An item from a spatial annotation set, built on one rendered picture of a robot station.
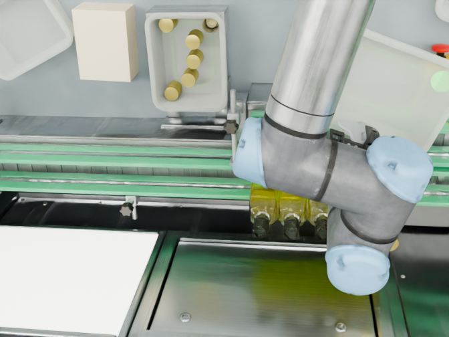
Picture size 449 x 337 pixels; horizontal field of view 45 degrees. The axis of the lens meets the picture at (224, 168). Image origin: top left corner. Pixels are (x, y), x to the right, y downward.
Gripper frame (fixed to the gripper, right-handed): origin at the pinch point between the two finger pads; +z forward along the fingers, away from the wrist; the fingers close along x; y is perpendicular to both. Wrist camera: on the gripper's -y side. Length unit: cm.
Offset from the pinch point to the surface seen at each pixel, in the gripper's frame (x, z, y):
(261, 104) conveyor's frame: 13.1, 21.0, 16.6
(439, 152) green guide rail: 9.2, 18.4, -22.1
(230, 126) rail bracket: 12.5, 7.9, 21.7
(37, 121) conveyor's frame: 41, 26, 68
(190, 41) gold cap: 7.7, 28.3, 35.6
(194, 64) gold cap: 12.4, 27.7, 33.4
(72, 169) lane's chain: 44, 17, 55
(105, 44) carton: 14, 26, 54
